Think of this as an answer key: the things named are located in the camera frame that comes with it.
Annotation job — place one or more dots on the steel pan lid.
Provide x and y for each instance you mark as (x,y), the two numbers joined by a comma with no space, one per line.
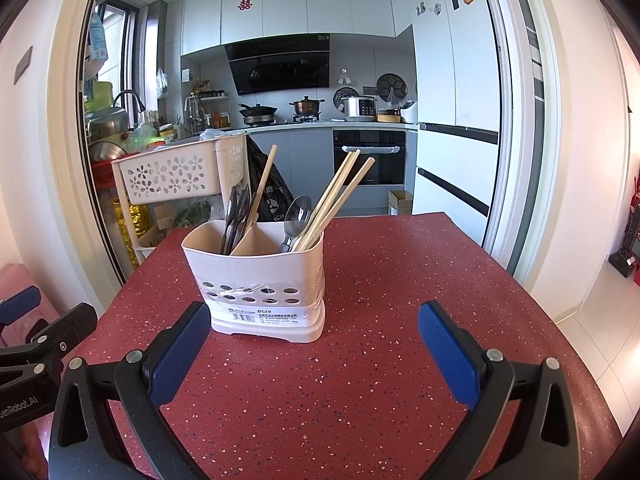
(107,150)

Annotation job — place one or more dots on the white kitchen appliance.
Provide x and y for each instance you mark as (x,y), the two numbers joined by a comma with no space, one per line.
(409,106)

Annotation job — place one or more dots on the black range hood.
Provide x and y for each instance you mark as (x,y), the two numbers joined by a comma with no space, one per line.
(280,65)

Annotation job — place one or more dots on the white plastic utensil holder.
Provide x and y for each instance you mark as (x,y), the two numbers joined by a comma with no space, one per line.
(260,280)

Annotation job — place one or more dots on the large steel pot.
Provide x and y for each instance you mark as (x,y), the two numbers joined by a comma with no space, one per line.
(107,122)

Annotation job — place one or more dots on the gas stove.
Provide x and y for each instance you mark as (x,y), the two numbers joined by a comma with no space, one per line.
(305,120)

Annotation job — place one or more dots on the white sliding door frame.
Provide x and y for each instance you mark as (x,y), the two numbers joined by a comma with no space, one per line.
(62,135)

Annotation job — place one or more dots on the black printed bag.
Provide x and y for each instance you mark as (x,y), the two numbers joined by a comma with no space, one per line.
(277,195)

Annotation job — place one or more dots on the large round dark wall trivet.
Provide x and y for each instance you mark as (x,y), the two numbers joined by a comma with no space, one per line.
(392,85)

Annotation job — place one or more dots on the steel cooking pot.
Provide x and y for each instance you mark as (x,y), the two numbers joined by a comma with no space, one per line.
(306,106)

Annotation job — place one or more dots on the small round dark wall trivet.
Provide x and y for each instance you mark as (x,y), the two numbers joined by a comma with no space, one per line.
(345,95)

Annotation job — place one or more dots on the black and red box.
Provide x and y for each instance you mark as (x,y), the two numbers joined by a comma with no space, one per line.
(625,260)

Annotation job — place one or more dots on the cardboard box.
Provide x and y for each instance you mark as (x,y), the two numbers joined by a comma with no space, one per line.
(401,203)

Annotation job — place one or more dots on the white wall hook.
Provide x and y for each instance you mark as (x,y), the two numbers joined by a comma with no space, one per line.
(343,77)

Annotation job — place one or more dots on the white flower-pattern storage cart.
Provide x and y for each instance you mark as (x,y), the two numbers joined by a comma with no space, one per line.
(165,175)

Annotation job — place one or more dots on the white upper kitchen cabinets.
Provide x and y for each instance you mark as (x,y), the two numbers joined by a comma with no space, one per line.
(280,5)

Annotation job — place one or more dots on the hanging clear plastic bag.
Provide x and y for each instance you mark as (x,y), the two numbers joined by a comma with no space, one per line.
(161,82)

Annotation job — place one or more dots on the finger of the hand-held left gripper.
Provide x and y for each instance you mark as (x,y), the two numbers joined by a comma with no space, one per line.
(70,325)
(17,305)

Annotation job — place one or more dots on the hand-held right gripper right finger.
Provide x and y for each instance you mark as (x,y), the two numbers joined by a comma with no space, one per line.
(447,355)

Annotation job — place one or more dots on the golden foil sheet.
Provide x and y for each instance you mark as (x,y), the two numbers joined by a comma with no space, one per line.
(127,225)

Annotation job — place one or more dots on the red fire extinguisher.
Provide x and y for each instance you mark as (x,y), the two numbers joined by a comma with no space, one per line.
(636,200)

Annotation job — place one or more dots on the wooden board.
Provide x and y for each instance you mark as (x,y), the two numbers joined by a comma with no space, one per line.
(389,117)

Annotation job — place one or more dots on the plastic bag of vegetables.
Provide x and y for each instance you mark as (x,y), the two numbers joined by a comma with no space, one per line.
(195,210)

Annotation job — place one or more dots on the spice rack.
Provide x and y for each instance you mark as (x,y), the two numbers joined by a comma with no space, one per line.
(215,120)

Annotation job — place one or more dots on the grey wall switch panel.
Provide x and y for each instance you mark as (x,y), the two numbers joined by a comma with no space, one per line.
(24,65)

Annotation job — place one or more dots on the kitchen faucet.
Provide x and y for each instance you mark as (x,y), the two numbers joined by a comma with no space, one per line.
(126,94)

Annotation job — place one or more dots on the grey kitchen counter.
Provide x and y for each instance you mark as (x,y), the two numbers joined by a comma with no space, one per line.
(300,160)

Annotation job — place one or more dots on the blue and white package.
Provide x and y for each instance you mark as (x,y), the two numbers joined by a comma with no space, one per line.
(97,40)

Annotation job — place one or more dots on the red plastic basket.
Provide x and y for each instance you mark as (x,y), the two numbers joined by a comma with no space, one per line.
(102,175)

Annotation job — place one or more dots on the black wok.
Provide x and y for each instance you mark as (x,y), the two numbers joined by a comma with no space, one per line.
(259,109)

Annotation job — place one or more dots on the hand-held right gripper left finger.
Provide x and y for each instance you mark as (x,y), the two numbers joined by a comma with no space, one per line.
(180,355)

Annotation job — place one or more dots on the silver rice cooker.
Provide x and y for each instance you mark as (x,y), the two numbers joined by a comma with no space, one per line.
(359,107)

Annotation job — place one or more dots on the white refrigerator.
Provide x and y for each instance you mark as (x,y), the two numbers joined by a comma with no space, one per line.
(450,85)

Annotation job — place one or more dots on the black built-in oven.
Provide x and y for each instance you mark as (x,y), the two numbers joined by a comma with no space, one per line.
(370,165)

